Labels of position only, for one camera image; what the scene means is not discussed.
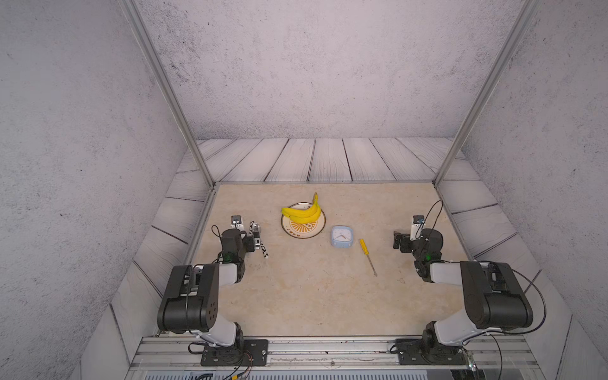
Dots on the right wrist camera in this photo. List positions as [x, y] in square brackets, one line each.
[416, 227]

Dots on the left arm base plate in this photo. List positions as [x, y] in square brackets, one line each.
[234, 353]

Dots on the round patterned plate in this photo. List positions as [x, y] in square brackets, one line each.
[303, 231]

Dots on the left aluminium frame post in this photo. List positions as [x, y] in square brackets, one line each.
[146, 44]

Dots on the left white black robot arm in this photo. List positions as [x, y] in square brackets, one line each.
[190, 303]

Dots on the aluminium mounting rail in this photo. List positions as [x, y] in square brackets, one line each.
[331, 358]

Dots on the aluminium frame post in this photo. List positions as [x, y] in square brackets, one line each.
[506, 52]
[146, 44]

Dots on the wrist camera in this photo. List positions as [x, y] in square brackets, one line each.
[416, 227]
[236, 221]

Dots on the yellow banana bunch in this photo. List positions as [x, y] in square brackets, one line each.
[310, 215]

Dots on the right aluminium frame post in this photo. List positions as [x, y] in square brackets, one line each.
[506, 52]

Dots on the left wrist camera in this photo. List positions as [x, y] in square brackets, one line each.
[236, 221]

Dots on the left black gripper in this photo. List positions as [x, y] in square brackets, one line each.
[249, 245]

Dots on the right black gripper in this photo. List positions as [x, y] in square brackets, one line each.
[406, 241]

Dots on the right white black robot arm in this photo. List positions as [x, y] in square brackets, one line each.
[493, 298]

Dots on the yellow handled screwdriver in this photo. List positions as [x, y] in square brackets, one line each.
[367, 254]

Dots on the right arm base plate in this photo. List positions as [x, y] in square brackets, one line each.
[412, 352]

